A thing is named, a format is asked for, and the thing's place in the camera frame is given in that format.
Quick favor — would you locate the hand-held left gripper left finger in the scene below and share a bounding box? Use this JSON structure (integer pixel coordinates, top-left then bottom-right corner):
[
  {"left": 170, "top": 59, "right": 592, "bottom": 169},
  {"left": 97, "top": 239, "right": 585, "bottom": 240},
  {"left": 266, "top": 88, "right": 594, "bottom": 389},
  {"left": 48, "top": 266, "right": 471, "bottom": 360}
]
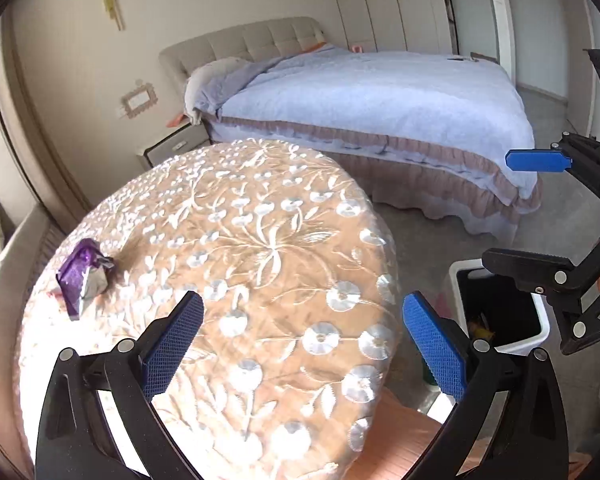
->
[{"left": 34, "top": 290, "right": 205, "bottom": 480}]

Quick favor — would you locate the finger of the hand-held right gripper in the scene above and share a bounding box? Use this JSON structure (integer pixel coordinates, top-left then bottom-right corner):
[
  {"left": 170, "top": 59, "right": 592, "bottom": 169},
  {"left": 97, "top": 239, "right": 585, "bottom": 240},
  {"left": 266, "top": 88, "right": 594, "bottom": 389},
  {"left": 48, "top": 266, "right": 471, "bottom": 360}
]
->
[
  {"left": 505, "top": 131, "right": 600, "bottom": 242},
  {"left": 481, "top": 230, "right": 600, "bottom": 357}
]

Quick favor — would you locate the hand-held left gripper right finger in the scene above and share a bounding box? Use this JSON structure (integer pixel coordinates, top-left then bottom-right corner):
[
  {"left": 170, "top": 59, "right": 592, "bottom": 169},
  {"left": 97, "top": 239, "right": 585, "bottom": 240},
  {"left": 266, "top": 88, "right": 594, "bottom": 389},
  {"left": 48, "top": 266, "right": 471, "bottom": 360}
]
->
[{"left": 402, "top": 291, "right": 568, "bottom": 480}]

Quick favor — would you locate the white trash bin black liner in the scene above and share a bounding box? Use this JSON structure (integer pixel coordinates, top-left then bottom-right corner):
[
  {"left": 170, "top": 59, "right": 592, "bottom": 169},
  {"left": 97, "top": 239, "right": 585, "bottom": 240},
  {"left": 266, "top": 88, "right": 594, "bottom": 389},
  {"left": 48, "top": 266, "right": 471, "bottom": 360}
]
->
[{"left": 448, "top": 258, "right": 551, "bottom": 357}]

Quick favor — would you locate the yellow packet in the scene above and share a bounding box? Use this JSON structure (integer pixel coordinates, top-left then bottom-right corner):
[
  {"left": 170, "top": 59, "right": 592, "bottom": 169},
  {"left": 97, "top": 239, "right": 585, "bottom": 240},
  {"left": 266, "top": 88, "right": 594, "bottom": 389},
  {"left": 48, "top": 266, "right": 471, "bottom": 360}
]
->
[{"left": 469, "top": 319, "right": 497, "bottom": 345}]

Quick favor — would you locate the purple foil wrapper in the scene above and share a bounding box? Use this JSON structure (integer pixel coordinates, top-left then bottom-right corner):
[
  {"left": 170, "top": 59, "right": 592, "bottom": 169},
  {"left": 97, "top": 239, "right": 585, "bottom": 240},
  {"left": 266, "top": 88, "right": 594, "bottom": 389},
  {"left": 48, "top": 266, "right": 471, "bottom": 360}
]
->
[{"left": 55, "top": 238, "right": 116, "bottom": 322}]

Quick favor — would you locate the round table with embroidered tablecloth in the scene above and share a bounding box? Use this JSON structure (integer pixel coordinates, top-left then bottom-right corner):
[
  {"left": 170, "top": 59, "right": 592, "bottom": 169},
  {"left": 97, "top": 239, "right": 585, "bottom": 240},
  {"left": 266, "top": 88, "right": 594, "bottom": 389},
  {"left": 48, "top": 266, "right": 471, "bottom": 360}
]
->
[{"left": 12, "top": 137, "right": 402, "bottom": 480}]

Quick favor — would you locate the wooden chair seat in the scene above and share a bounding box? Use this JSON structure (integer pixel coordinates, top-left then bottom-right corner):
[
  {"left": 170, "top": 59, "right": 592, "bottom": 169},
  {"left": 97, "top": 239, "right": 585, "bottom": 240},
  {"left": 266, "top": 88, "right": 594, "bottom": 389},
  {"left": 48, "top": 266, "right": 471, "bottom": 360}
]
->
[{"left": 349, "top": 388, "right": 447, "bottom": 480}]

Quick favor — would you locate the bed with ruffled skirt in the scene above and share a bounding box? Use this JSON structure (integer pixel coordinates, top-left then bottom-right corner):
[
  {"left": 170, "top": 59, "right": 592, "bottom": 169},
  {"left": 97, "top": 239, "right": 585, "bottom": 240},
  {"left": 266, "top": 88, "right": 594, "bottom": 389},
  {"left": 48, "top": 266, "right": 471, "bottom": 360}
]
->
[{"left": 159, "top": 16, "right": 544, "bottom": 237}]

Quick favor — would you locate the light blue blanket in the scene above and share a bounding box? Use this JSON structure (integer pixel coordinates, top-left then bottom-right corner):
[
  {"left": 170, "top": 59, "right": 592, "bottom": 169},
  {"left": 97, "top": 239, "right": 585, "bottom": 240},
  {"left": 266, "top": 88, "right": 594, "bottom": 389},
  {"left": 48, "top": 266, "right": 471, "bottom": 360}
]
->
[{"left": 192, "top": 42, "right": 539, "bottom": 202}]

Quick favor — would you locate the white nightstand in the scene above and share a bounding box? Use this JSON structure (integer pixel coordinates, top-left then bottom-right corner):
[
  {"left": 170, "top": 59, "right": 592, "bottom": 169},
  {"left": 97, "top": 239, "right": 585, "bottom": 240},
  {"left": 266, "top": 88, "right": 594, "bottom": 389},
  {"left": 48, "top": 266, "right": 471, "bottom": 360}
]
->
[{"left": 136, "top": 125, "right": 211, "bottom": 170}]

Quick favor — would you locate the beige wardrobe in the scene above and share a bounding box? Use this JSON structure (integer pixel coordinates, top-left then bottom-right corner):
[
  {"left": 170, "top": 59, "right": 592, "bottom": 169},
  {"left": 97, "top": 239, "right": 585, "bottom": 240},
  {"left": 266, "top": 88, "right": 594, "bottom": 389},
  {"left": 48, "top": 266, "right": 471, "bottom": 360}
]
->
[{"left": 325, "top": 0, "right": 454, "bottom": 54}]

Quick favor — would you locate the grey pillow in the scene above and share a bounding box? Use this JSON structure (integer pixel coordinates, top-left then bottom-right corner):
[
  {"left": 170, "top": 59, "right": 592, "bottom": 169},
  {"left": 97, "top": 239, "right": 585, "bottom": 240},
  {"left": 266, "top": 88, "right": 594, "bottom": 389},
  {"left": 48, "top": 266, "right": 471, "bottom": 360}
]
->
[{"left": 183, "top": 57, "right": 254, "bottom": 127}]

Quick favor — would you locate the beige tufted headboard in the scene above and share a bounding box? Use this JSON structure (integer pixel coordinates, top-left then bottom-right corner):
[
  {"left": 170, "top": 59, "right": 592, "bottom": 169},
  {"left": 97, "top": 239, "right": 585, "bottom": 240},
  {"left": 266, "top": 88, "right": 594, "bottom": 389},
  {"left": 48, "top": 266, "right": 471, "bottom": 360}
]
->
[{"left": 159, "top": 16, "right": 329, "bottom": 107}]

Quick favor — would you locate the white door frame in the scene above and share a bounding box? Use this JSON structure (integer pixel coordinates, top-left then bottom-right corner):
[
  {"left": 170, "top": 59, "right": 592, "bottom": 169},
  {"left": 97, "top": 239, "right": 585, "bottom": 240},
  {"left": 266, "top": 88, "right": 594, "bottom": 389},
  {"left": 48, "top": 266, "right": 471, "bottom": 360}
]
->
[{"left": 481, "top": 0, "right": 519, "bottom": 87}]

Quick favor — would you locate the framed wall switch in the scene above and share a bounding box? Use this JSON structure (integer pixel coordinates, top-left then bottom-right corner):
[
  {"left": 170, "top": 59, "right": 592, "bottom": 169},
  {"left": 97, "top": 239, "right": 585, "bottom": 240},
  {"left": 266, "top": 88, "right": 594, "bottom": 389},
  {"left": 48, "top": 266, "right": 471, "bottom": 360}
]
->
[{"left": 122, "top": 79, "right": 159, "bottom": 116}]

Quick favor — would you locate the gold wall lamp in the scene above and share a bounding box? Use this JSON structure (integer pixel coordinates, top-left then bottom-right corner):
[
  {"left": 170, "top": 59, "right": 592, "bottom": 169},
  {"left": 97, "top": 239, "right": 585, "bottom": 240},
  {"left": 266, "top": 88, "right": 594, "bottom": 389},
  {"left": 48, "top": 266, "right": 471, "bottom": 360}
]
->
[{"left": 101, "top": 0, "right": 126, "bottom": 32}]

